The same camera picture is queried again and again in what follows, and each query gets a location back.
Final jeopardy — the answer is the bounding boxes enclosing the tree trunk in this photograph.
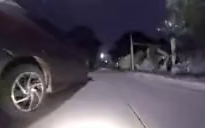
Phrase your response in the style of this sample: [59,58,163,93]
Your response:
[166,0,178,73]

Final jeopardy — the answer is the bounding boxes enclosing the grey asphalt road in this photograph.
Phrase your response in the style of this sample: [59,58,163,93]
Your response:
[26,68,205,128]

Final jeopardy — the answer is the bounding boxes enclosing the pole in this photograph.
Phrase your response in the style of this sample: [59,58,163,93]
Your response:
[128,32,136,72]

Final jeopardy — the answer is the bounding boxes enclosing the pale wall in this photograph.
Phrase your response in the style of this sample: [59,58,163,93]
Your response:
[117,46,171,72]

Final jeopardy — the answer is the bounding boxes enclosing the dark trees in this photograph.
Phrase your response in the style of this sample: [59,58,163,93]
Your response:
[68,25,103,70]

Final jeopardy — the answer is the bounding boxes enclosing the dark red car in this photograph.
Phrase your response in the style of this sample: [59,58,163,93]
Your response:
[0,0,91,118]

